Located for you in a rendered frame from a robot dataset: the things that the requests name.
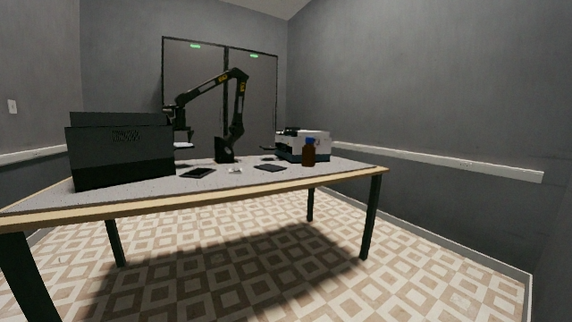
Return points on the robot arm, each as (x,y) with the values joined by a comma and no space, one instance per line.
(236,130)

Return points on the brown bottle with blue cap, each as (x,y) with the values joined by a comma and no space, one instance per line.
(308,153)

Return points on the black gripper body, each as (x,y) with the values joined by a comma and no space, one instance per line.
(181,124)

